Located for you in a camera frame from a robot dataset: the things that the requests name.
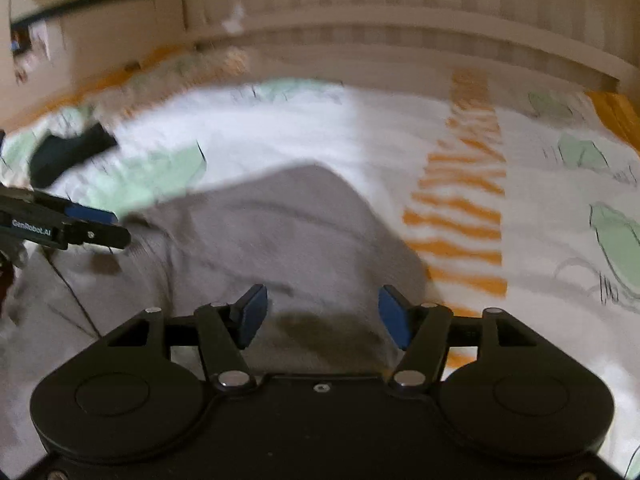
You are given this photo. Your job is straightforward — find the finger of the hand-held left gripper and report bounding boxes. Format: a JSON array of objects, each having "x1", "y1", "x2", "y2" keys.
[
  {"x1": 35, "y1": 192, "x2": 119, "y2": 224},
  {"x1": 65, "y1": 220, "x2": 132, "y2": 250}
]

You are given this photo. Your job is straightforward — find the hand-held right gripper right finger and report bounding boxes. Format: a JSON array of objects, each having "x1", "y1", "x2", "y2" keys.
[{"x1": 378, "y1": 285, "x2": 539, "y2": 391}]

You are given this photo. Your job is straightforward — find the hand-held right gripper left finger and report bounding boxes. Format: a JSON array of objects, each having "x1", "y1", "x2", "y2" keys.
[{"x1": 106, "y1": 284, "x2": 269, "y2": 391}]

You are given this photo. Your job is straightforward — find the grey hoodie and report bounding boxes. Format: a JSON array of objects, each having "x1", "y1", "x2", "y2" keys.
[{"x1": 0, "y1": 162, "x2": 436, "y2": 411}]

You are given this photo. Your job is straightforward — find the black cloth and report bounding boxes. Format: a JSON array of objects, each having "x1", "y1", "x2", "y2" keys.
[{"x1": 29, "y1": 122, "x2": 118, "y2": 188}]

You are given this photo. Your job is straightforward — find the white leaf-print duvet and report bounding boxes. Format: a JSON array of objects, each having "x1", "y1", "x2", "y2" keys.
[{"x1": 0, "y1": 77, "x2": 640, "y2": 476}]

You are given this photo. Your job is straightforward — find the orange bed sheet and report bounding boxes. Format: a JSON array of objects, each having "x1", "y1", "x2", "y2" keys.
[{"x1": 30, "y1": 47, "x2": 640, "y2": 153}]

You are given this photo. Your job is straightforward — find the cream wooden bed frame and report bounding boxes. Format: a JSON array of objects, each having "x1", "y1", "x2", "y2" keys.
[{"x1": 0, "y1": 0, "x2": 640, "y2": 131}]

